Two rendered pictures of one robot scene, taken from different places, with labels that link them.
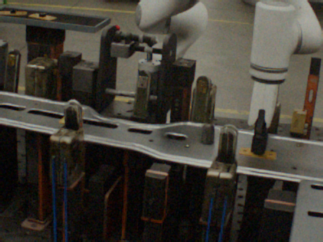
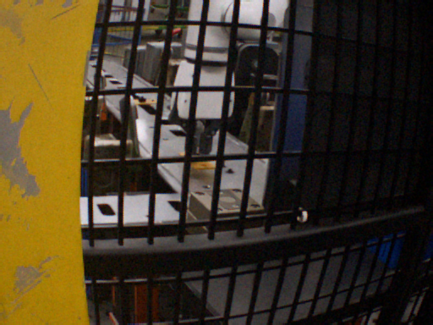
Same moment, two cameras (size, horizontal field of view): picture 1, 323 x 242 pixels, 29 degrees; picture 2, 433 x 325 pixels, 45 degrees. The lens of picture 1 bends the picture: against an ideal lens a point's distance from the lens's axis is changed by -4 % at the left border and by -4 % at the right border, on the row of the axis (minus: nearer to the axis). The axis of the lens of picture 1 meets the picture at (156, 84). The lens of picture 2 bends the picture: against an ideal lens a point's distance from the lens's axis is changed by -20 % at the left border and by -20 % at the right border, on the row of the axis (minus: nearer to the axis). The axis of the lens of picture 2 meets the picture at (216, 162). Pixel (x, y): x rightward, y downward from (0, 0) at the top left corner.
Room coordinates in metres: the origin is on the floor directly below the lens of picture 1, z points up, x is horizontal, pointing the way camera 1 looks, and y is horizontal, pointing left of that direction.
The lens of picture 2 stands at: (0.63, -1.05, 1.37)
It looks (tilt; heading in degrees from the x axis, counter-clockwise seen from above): 19 degrees down; 49
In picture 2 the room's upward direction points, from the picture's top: 6 degrees clockwise
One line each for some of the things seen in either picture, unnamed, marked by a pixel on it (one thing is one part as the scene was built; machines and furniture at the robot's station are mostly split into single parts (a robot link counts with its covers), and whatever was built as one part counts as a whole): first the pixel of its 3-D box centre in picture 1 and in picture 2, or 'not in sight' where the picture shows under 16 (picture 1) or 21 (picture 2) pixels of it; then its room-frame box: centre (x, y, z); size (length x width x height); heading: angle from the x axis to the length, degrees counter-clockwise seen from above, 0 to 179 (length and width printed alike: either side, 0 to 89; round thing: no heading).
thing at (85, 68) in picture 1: (87, 129); not in sight; (1.66, 0.19, 0.89); 0.13 x 0.11 x 0.38; 166
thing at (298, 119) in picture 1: (288, 176); not in sight; (1.45, -0.36, 0.88); 0.04 x 0.04 x 0.36; 76
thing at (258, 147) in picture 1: (258, 141); (186, 138); (1.27, -0.23, 1.05); 0.03 x 0.03 x 0.07; 76
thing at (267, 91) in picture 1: (265, 97); (205, 85); (1.30, -0.24, 1.15); 0.10 x 0.07 x 0.11; 166
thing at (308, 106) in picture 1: (302, 150); not in sight; (1.47, -0.39, 0.95); 0.03 x 0.01 x 0.50; 76
